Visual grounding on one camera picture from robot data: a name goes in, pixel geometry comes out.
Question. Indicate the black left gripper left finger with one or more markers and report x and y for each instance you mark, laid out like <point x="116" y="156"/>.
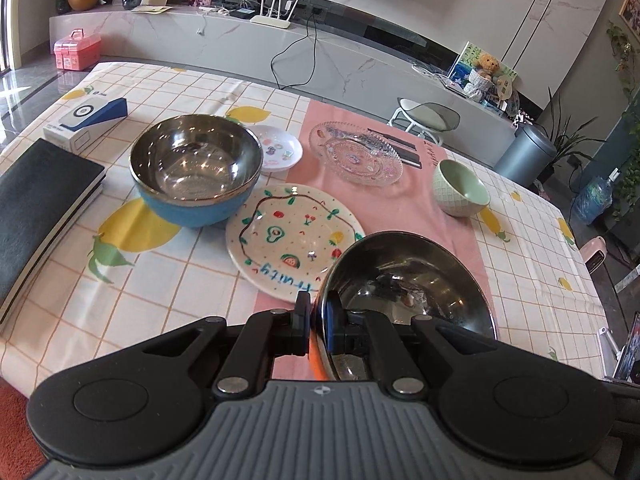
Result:
<point x="266" y="336"/>

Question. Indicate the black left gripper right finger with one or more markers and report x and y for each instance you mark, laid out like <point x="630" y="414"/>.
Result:
<point x="373" y="338"/>

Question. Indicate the orange steel bowl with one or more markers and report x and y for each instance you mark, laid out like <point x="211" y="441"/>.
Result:
<point x="401" y="275"/>

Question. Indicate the green ceramic bowl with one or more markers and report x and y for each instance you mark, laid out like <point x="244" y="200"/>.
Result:
<point x="457" y="190"/>

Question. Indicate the fruit painted ceramic plate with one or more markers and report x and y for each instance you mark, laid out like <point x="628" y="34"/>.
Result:
<point x="286" y="237"/>

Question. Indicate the checked lemon tablecloth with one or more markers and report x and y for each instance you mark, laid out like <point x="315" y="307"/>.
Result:
<point x="92" y="297"/>

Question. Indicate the blue steel bowl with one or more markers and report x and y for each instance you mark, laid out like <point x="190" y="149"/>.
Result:
<point x="196" y="170"/>

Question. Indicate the clear glass sticker plate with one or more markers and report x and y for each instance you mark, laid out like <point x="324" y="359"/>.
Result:
<point x="355" y="154"/>

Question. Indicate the small white sticker dish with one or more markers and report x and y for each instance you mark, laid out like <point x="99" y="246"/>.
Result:
<point x="282" y="151"/>

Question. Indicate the white rolling stool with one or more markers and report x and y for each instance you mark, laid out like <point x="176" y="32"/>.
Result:
<point x="428" y="121"/>

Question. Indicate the grey trash bin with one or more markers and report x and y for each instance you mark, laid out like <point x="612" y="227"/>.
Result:
<point x="530" y="152"/>

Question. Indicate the pink space heater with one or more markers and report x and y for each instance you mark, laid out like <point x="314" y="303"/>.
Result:
<point x="594" y="253"/>

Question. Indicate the black notebook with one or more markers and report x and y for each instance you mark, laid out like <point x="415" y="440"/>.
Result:
<point x="42" y="194"/>

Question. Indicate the blue water jug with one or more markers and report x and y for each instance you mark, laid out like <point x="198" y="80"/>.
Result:
<point x="595" y="197"/>

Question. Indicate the green potted plant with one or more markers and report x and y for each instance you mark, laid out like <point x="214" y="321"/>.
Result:
<point x="566" y="139"/>

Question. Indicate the white blue box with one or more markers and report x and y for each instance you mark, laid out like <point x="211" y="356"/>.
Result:
<point x="86" y="123"/>

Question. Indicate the teddy bear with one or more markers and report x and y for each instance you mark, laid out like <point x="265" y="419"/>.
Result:
<point x="486" y="66"/>

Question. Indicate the white wifi router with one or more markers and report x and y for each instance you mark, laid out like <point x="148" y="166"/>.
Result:
<point x="275" y="13"/>

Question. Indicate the pink storage case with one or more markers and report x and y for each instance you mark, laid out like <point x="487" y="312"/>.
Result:
<point x="77" y="51"/>

